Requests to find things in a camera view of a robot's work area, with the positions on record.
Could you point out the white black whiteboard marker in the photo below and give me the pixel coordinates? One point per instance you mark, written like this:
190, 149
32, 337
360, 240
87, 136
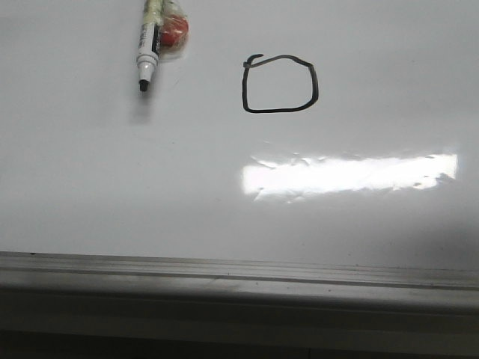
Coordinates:
149, 42

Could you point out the red round magnet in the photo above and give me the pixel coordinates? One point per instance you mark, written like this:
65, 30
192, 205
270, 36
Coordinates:
174, 31

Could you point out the white whiteboard surface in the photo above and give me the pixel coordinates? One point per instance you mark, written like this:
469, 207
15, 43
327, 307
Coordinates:
328, 132

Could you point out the grey aluminium whiteboard frame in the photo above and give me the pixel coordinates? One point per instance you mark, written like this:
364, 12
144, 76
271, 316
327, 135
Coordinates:
172, 298

